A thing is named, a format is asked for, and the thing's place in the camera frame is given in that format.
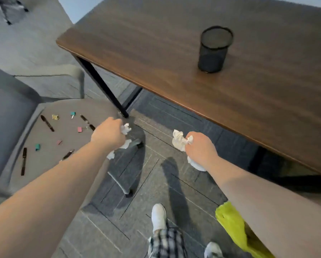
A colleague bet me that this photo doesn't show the yellow plastic bag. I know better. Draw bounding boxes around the yellow plastic bag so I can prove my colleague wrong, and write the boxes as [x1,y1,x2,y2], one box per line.
[215,201,275,258]

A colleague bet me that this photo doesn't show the person's right hand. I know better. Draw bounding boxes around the person's right hand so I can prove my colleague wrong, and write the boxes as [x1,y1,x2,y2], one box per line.
[184,131,220,169]

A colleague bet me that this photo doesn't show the plaid trousers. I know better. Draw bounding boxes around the plaid trousers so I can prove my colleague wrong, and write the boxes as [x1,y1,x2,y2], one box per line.
[147,228,188,258]

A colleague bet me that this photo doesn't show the brown wooden table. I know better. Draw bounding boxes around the brown wooden table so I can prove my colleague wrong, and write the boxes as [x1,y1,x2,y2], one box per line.
[56,0,321,186]

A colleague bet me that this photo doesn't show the black marker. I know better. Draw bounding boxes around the black marker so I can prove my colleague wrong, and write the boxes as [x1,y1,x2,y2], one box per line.
[40,115,55,132]
[21,147,28,176]

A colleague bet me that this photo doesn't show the black mesh pen holder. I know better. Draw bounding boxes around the black mesh pen holder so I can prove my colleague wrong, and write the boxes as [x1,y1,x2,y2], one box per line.
[198,26,234,73]

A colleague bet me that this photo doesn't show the long white tissue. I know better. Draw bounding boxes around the long white tissue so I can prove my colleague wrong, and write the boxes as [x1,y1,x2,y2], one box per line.
[106,139,132,160]

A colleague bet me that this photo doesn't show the person's left hand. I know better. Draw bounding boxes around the person's left hand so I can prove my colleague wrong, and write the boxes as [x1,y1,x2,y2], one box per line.
[90,117,126,154]

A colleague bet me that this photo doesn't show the person's left forearm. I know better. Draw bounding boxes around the person's left forearm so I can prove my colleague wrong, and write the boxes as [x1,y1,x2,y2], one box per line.
[0,142,110,258]

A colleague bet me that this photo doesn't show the black ballpoint pen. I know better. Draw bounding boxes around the black ballpoint pen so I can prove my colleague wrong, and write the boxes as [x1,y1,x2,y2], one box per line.
[60,149,75,162]
[79,114,96,131]

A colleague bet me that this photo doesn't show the person's right forearm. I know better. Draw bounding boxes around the person's right forearm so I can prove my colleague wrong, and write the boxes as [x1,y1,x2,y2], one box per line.
[207,156,321,258]

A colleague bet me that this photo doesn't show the white shoe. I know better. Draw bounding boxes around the white shoe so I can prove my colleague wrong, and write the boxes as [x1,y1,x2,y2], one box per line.
[204,242,224,258]
[152,203,168,234]

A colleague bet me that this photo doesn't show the grey office chair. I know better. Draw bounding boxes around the grey office chair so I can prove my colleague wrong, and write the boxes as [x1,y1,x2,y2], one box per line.
[0,63,146,212]

